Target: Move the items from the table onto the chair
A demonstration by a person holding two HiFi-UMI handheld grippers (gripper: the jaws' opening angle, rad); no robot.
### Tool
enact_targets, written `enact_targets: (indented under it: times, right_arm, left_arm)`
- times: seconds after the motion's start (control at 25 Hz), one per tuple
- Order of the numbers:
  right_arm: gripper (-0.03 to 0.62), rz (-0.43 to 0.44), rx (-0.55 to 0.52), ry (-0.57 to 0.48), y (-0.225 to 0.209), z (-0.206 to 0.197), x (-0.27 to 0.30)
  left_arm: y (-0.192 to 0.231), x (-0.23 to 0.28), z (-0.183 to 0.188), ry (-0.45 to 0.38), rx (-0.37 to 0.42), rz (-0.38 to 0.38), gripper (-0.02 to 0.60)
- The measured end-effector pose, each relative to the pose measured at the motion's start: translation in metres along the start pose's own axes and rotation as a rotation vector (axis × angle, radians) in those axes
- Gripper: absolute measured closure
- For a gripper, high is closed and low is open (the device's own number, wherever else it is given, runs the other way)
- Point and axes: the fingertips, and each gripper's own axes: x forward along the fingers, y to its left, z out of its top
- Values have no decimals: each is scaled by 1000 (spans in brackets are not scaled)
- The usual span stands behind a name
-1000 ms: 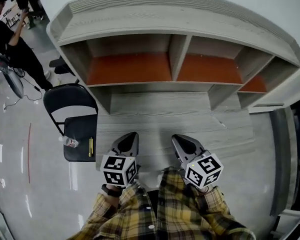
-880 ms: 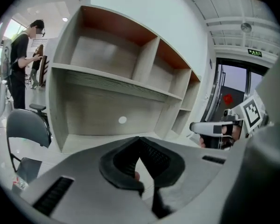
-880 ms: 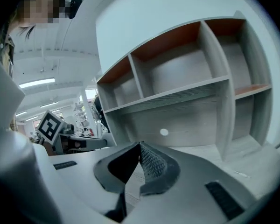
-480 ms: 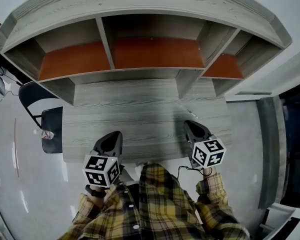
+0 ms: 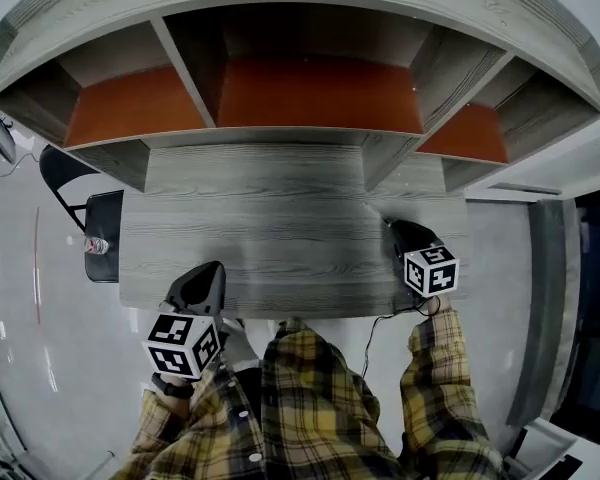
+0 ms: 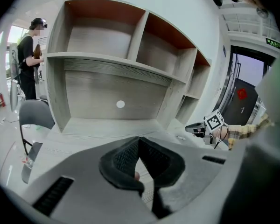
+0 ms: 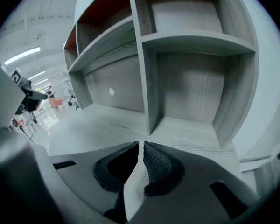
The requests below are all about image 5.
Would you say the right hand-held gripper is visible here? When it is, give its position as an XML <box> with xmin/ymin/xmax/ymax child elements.
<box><xmin>385</xmin><ymin>219</ymin><xmax>460</xmax><ymax>314</ymax></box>

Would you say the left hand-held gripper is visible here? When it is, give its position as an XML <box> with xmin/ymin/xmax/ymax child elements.
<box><xmin>140</xmin><ymin>261</ymin><xmax>227</xmax><ymax>382</ymax></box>

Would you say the person's right forearm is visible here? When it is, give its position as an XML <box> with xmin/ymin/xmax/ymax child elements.
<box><xmin>398</xmin><ymin>295</ymin><xmax>506</xmax><ymax>480</ymax></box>

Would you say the person's left forearm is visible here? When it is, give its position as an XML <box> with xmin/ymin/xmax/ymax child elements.
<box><xmin>110</xmin><ymin>372</ymin><xmax>246</xmax><ymax>480</ymax></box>

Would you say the grey wood-grain table top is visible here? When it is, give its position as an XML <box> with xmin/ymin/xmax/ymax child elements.
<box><xmin>118</xmin><ymin>142</ymin><xmax>470</xmax><ymax>320</ymax></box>

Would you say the person's left white shoe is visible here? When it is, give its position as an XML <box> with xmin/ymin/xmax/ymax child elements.
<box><xmin>218</xmin><ymin>317</ymin><xmax>262</xmax><ymax>371</ymax></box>

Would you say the black folding chair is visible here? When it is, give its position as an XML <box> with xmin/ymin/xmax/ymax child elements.
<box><xmin>38</xmin><ymin>143</ymin><xmax>125</xmax><ymax>284</ymax></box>

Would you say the clear bottle with red label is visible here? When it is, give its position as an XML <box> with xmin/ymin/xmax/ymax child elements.
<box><xmin>82</xmin><ymin>235</ymin><xmax>111</xmax><ymax>256</ymax></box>

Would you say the person's yellow plaid shirt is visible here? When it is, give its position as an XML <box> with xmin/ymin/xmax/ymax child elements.
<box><xmin>110</xmin><ymin>317</ymin><xmax>506</xmax><ymax>480</ymax></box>

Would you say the white door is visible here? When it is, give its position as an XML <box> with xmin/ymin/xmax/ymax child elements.
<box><xmin>467</xmin><ymin>117</ymin><xmax>600</xmax><ymax>204</ymax></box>

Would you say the red floor tape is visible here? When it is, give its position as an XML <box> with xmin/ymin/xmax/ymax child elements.
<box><xmin>33</xmin><ymin>206</ymin><xmax>43</xmax><ymax>325</ymax></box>

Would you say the white box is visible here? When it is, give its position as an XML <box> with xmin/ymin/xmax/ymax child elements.
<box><xmin>504</xmin><ymin>417</ymin><xmax>586</xmax><ymax>480</ymax></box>

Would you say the grey wooden desk hutch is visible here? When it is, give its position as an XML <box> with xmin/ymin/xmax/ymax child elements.
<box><xmin>0</xmin><ymin>0</ymin><xmax>600</xmax><ymax>194</ymax></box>

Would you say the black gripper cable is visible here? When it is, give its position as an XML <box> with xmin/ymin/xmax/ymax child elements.
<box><xmin>361</xmin><ymin>300</ymin><xmax>434</xmax><ymax>380</ymax></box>

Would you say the black floor cable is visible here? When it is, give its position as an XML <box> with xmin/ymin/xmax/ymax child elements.
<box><xmin>0</xmin><ymin>151</ymin><xmax>42</xmax><ymax>188</ymax></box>

